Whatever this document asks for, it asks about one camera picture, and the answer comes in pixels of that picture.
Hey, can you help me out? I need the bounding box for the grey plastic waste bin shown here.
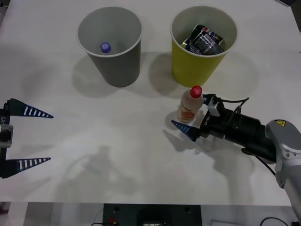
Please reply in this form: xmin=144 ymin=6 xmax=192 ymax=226
xmin=76 ymin=6 xmax=143 ymax=88

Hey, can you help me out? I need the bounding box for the yellow-green plastic waste bin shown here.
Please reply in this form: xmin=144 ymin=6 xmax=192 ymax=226
xmin=169 ymin=5 xmax=238 ymax=88

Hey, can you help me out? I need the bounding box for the red-capped orange label bottle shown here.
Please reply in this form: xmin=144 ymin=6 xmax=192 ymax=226
xmin=176 ymin=85 xmax=204 ymax=123

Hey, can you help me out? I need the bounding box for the black robot base box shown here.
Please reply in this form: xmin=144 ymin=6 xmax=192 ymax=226
xmin=103 ymin=203 xmax=202 ymax=226

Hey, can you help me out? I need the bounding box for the black can with silver print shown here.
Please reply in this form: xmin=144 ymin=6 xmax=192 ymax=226
xmin=181 ymin=33 xmax=225 ymax=56

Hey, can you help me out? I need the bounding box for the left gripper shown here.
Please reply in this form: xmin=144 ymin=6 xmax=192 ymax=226
xmin=0 ymin=98 xmax=54 ymax=179

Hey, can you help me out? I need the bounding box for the purple-capped plastic bottle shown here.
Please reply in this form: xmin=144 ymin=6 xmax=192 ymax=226
xmin=100 ymin=42 xmax=112 ymax=54

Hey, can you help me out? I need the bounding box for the black can with round logo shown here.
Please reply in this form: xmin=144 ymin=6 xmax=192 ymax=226
xmin=190 ymin=23 xmax=224 ymax=44

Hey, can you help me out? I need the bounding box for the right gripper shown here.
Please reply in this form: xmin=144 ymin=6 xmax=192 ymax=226
xmin=171 ymin=93 xmax=233 ymax=143

